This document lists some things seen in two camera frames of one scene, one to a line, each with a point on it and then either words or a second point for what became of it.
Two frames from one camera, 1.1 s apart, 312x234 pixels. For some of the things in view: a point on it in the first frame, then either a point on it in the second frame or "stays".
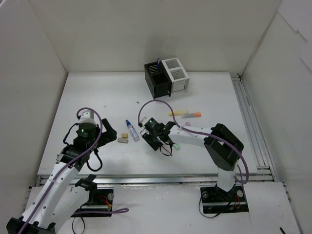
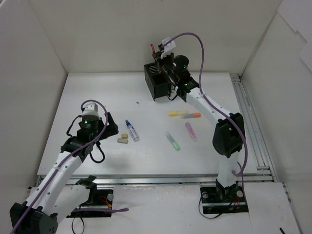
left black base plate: (104, 202) stays
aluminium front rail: (162, 179) stays
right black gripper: (153, 140) -> (159, 57)
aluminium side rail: (255, 138) stays
